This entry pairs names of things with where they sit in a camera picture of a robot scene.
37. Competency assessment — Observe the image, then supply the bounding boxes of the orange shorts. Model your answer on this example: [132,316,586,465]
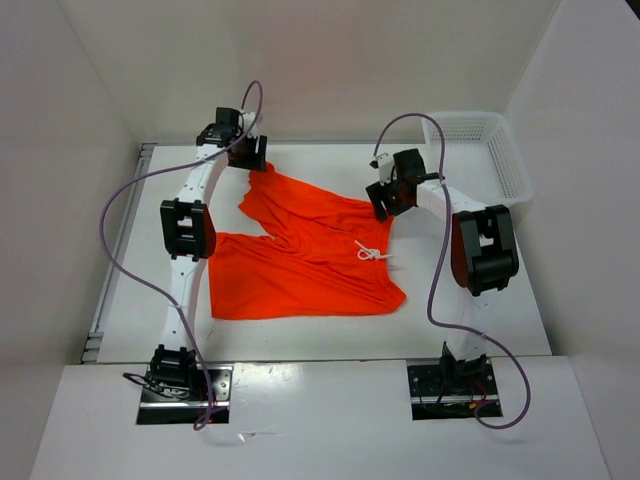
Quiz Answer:
[208,165,406,321]

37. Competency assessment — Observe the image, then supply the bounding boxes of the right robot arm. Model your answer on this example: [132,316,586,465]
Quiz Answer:
[366,148,519,393]

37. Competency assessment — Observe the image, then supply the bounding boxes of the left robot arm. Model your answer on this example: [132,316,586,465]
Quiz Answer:
[149,107,267,400]

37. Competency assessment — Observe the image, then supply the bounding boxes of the white plastic basket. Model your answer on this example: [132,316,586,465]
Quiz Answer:
[422,111,533,207]

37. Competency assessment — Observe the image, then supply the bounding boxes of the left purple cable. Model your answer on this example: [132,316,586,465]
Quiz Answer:
[99,80,265,431]

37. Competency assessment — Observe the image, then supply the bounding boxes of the purple cable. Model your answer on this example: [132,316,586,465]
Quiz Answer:
[374,113,531,431]
[99,80,265,431]

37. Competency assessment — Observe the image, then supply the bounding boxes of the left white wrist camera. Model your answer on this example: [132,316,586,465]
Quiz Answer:
[240,111,262,136]

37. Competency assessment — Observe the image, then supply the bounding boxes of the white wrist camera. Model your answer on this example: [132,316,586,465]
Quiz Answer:
[240,111,262,136]
[369,153,395,185]

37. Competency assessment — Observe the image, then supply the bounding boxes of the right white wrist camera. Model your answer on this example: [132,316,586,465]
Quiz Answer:
[369,153,395,185]

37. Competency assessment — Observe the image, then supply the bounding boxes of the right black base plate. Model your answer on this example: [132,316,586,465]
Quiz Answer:
[406,359,503,421]

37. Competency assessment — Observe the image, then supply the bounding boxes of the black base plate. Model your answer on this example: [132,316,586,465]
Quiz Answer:
[122,363,235,425]
[406,359,503,421]

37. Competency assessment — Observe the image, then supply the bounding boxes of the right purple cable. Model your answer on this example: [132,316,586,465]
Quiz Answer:
[374,113,531,431]

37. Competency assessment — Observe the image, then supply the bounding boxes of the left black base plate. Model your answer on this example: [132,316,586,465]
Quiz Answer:
[122,363,235,425]

